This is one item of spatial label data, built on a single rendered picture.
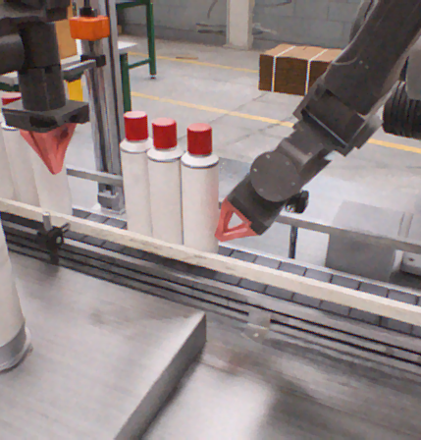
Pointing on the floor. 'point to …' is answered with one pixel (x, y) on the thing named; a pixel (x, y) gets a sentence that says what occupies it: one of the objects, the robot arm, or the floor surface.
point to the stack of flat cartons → (292, 68)
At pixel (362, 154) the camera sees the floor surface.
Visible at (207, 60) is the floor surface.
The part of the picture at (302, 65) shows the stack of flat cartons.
